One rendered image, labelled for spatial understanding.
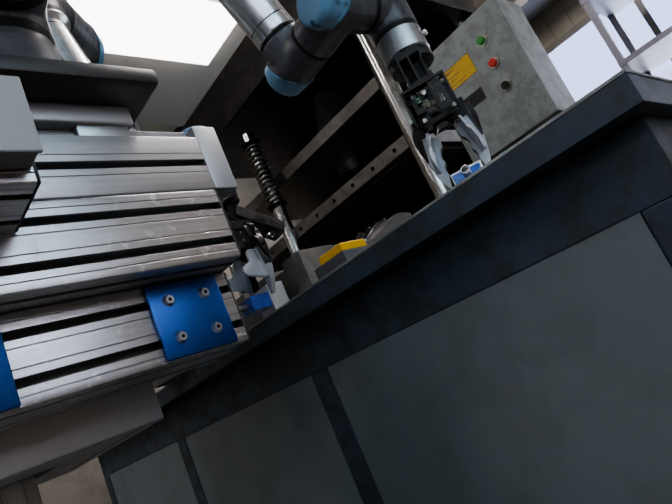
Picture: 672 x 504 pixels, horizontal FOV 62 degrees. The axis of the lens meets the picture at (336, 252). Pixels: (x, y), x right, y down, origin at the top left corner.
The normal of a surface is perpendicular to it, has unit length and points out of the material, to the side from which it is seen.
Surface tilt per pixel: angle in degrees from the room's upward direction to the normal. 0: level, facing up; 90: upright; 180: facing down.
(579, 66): 90
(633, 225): 90
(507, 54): 90
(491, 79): 90
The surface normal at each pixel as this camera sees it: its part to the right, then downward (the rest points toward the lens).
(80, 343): 0.60, -0.43
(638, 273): -0.70, 0.15
